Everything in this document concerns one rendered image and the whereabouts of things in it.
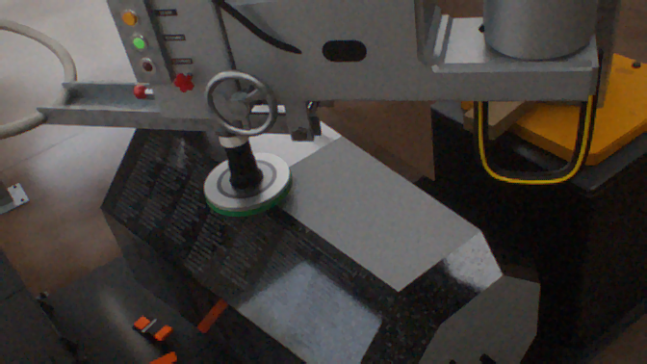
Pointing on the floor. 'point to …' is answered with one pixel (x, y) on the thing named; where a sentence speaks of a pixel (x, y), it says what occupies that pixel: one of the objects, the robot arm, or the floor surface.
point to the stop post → (11, 197)
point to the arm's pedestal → (27, 324)
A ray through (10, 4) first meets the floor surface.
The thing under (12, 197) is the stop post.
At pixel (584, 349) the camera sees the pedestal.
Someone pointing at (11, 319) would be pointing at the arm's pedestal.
